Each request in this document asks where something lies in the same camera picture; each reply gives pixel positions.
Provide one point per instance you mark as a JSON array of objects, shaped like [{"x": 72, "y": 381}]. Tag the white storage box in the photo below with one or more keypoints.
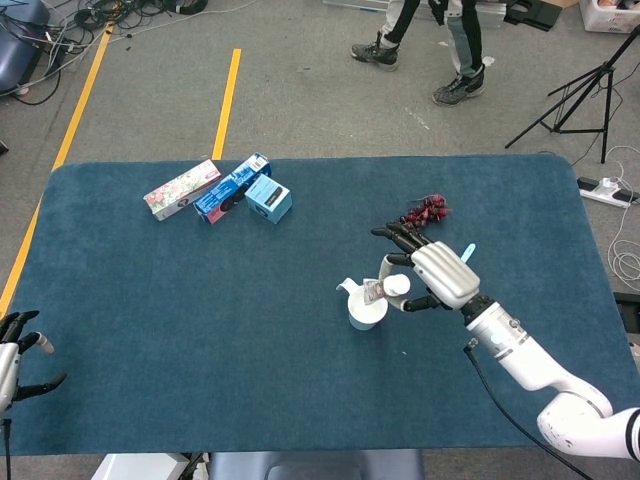
[{"x": 600, "y": 17}]

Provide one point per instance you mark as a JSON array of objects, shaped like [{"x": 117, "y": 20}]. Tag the black tripod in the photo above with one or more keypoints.
[{"x": 606, "y": 70}]

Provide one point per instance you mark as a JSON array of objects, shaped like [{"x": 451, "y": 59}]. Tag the small white paper scrap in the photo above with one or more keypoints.
[{"x": 489, "y": 61}]

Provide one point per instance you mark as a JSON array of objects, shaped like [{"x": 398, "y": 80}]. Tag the black metal bracket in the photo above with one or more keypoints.
[{"x": 532, "y": 15}]

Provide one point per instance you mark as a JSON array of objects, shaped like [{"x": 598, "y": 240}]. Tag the long yellow floor tape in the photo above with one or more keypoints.
[{"x": 75, "y": 115}]

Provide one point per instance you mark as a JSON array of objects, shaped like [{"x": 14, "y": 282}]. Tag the person in track trousers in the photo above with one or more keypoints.
[{"x": 465, "y": 50}]

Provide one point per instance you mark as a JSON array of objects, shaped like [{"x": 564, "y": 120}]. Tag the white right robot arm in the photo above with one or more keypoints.
[{"x": 505, "y": 340}]

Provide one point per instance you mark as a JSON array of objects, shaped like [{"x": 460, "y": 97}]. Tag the white toothpaste tube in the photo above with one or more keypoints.
[{"x": 397, "y": 285}]

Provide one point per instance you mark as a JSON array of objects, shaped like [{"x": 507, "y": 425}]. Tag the dark blue padded chair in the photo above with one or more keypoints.
[{"x": 15, "y": 60}]

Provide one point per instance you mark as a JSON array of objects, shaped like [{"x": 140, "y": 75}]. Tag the white base box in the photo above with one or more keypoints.
[{"x": 135, "y": 467}]

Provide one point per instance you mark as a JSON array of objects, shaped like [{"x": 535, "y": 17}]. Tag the short yellow floor tape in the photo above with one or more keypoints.
[{"x": 227, "y": 100}]

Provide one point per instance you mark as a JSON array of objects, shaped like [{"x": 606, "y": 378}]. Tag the blue table mat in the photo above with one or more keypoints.
[{"x": 200, "y": 325}]

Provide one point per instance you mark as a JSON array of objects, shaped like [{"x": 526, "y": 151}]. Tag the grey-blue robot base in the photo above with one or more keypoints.
[{"x": 310, "y": 465}]

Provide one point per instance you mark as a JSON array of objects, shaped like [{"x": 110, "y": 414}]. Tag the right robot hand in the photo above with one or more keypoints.
[{"x": 445, "y": 272}]

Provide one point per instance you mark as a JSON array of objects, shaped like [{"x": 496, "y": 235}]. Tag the floral pink white box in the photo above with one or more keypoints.
[{"x": 182, "y": 190}]

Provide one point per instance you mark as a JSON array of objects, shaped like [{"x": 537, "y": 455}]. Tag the white power strip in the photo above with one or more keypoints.
[{"x": 600, "y": 192}]

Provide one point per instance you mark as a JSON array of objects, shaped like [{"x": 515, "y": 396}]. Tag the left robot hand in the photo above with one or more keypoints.
[{"x": 7, "y": 365}]

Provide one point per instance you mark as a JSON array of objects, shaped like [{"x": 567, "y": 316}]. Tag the light blue cube box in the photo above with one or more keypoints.
[{"x": 267, "y": 200}]

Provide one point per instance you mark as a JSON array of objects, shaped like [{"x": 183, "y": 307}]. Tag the blue toothpaste box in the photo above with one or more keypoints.
[{"x": 220, "y": 192}]

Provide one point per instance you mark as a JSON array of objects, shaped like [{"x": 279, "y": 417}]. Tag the aluminium rail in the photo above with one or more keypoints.
[{"x": 492, "y": 17}]

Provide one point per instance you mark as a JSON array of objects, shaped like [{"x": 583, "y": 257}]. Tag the light blue toothbrush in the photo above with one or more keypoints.
[{"x": 468, "y": 252}]

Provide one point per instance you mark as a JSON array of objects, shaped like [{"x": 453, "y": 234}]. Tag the red grape bunch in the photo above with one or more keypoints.
[{"x": 430, "y": 210}]

